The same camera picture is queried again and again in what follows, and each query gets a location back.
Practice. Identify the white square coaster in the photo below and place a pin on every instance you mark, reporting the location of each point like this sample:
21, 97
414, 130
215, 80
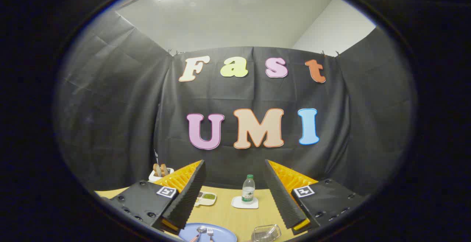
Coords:
237, 203

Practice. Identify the blue round plate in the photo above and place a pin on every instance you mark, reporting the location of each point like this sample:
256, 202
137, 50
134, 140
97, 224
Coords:
224, 234

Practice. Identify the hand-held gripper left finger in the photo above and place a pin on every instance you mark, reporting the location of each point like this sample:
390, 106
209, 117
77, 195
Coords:
193, 190

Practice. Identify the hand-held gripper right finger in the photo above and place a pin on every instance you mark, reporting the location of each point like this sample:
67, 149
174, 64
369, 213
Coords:
279, 194

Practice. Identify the clear water bottle green cap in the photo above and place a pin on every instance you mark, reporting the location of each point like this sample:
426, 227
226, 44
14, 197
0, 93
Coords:
248, 192

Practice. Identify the toast bread slice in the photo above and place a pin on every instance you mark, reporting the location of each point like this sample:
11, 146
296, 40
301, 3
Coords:
164, 169
157, 170

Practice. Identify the cream toaster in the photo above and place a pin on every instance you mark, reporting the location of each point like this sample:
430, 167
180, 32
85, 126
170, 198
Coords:
153, 177

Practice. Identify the white divided snack dish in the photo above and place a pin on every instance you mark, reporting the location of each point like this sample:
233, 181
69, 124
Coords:
208, 197

